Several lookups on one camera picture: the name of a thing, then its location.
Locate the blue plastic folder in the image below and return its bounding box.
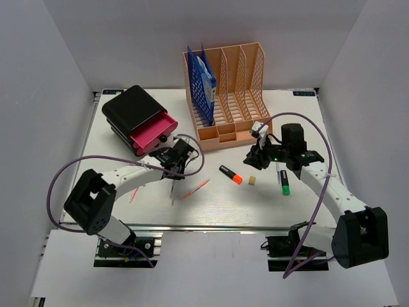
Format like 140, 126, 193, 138
187, 46, 217, 126

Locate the orange clear pen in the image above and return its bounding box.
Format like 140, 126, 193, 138
182, 178, 210, 200

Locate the blue clear pen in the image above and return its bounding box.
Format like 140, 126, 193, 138
275, 162, 281, 185

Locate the clear grey pen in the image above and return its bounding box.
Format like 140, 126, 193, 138
170, 180, 176, 206

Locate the green black highlighter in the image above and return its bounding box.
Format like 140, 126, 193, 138
280, 170, 291, 196

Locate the pink clear pen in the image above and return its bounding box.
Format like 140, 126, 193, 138
129, 188, 138, 203

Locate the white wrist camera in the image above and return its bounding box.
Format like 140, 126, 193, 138
250, 121, 269, 150
173, 138, 195, 159

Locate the small tan eraser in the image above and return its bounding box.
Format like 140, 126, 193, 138
249, 176, 256, 185

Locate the peach plastic file organizer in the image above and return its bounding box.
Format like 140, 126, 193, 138
183, 42, 270, 152

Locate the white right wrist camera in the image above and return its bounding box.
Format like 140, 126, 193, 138
250, 121, 269, 150

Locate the black pink drawer unit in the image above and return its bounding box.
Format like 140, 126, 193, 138
102, 85, 178, 157

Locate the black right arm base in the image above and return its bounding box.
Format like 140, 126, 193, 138
260, 222, 329, 272

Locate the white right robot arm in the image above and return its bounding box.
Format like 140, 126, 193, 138
244, 122, 389, 268

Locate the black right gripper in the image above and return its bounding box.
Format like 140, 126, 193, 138
243, 135, 290, 170

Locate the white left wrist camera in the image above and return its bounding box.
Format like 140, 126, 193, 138
173, 138, 195, 159

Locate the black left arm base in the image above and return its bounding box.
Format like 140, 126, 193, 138
93, 232, 162, 269

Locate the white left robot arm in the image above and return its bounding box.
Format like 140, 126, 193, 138
64, 139, 196, 255

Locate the orange black highlighter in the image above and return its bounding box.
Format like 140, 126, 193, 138
219, 165, 243, 184

